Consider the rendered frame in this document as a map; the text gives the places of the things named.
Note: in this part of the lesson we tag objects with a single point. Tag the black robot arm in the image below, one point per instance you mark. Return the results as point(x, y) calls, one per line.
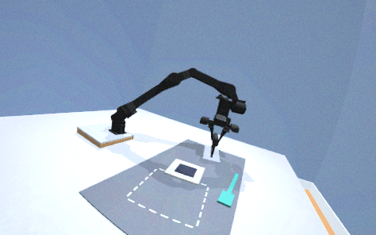
point(173, 80)

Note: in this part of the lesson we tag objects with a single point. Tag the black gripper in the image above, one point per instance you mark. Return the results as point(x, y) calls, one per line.
point(205, 121)

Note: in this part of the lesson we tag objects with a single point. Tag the turquoise small trowel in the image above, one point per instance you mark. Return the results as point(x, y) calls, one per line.
point(226, 198)

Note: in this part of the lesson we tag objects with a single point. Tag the cream square tile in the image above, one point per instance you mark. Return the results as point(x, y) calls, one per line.
point(186, 171)

